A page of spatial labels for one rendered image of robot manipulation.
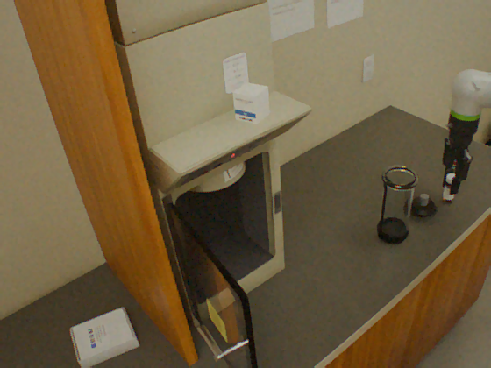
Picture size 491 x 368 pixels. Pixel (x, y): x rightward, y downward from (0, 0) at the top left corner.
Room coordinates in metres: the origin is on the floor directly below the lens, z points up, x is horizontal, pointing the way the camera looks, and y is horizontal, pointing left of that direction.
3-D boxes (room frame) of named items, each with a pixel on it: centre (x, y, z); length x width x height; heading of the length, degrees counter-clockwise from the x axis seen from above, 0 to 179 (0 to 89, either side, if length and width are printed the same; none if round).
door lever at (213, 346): (0.52, 0.08, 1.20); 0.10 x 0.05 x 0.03; 27
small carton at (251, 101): (0.81, -0.03, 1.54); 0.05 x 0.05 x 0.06; 53
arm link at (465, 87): (1.13, -0.70, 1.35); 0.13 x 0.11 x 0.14; 64
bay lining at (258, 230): (0.93, 0.11, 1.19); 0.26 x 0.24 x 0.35; 125
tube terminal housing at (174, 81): (0.94, 0.11, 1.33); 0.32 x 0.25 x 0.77; 125
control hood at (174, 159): (0.79, 0.01, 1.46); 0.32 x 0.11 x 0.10; 125
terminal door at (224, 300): (0.60, 0.09, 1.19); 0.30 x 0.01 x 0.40; 27
